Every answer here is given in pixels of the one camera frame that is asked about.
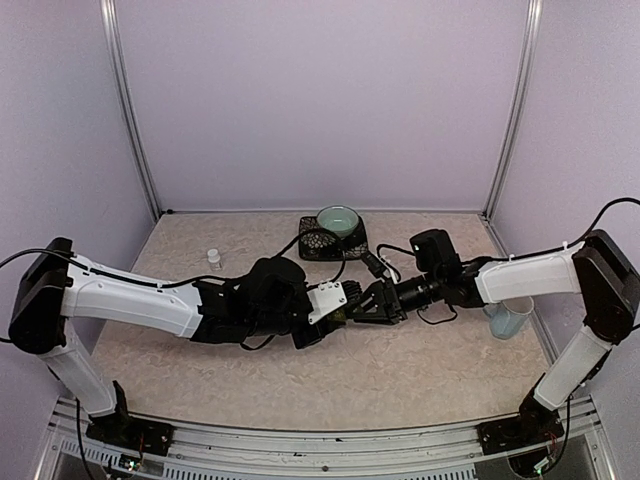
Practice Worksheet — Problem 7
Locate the aluminium frame post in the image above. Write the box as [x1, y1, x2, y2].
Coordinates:
[483, 0, 544, 223]
[100, 0, 163, 222]

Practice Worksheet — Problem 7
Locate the right aluminium frame post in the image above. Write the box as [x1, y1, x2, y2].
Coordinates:
[483, 0, 544, 223]

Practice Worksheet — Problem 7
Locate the left aluminium frame post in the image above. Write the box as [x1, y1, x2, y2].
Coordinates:
[100, 0, 163, 222]

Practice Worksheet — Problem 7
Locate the celadon green bowl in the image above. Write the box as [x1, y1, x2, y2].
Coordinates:
[316, 205, 360, 238]

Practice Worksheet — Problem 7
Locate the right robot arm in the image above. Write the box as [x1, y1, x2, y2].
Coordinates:
[346, 229, 639, 444]

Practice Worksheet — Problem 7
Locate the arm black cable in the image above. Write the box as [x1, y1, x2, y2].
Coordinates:
[0, 234, 351, 346]
[374, 197, 640, 331]

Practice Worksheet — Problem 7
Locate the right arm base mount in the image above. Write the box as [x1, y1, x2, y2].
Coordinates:
[476, 389, 565, 455]

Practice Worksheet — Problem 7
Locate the light blue mug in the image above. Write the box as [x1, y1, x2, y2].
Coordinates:
[483, 297, 535, 340]

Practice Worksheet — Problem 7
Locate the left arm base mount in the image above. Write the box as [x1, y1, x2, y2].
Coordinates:
[86, 381, 175, 457]

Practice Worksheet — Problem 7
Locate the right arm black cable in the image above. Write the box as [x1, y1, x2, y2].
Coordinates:
[374, 197, 640, 331]

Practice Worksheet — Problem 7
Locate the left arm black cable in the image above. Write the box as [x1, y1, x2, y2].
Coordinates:
[0, 234, 351, 346]

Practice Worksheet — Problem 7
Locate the front aluminium rail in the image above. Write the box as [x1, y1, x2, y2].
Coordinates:
[39, 394, 616, 480]

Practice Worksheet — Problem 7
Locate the black floral square plate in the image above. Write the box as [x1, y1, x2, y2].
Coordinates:
[298, 216, 369, 262]

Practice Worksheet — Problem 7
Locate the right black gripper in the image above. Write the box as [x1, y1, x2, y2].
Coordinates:
[348, 269, 443, 325]

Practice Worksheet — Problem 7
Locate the green three-compartment pill box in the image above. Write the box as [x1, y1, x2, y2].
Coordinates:
[329, 309, 348, 323]

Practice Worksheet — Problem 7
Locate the far white pill bottle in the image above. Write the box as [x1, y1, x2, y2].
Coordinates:
[207, 248, 222, 271]

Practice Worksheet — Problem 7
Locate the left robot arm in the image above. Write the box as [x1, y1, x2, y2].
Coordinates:
[8, 237, 362, 445]

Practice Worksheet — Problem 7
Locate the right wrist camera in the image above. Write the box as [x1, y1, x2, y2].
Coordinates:
[360, 251, 389, 279]

